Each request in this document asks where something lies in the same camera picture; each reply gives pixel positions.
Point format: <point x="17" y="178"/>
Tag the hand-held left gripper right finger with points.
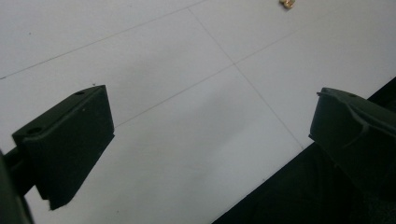
<point x="355" y="137"/>

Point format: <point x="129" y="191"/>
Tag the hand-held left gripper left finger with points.
<point x="68" y="140"/>

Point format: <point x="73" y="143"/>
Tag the small gold crumpled object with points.
<point x="287" y="3"/>

